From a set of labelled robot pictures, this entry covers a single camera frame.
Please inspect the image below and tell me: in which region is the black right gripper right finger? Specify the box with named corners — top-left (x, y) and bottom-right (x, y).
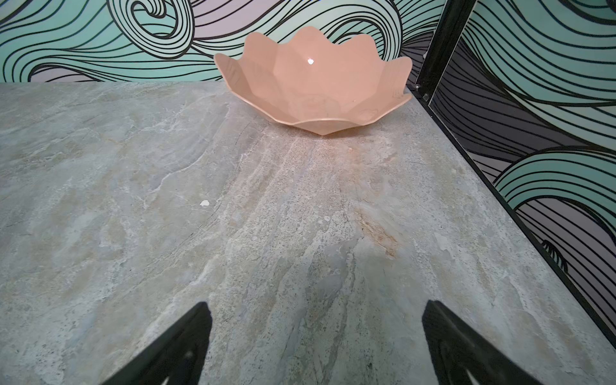
top-left (422, 300), bottom-right (539, 385)

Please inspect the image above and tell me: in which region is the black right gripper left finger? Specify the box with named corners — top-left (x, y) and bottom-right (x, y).
top-left (104, 302), bottom-right (213, 384)

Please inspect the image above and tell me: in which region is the pink scalloped fruit bowl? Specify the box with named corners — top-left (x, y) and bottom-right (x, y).
top-left (214, 27), bottom-right (413, 136)

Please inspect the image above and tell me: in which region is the black corner frame post right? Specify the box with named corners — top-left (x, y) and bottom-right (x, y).
top-left (415, 0), bottom-right (476, 104)

